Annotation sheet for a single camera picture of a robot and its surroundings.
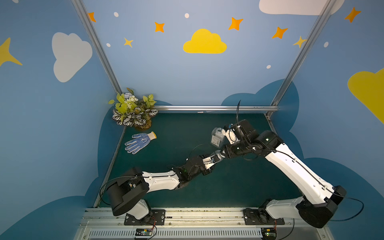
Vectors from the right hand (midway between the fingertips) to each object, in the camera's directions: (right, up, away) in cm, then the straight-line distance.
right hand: (225, 149), depth 72 cm
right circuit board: (+22, -42, +1) cm, 47 cm away
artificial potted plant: (-55, +20, +17) cm, 61 cm away
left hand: (-5, -4, +9) cm, 11 cm away
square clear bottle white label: (-1, +5, +19) cm, 20 cm away
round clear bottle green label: (-3, -3, -2) cm, 4 cm away
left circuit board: (-40, -40, -1) cm, 57 cm away
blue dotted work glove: (-53, +1, +32) cm, 62 cm away
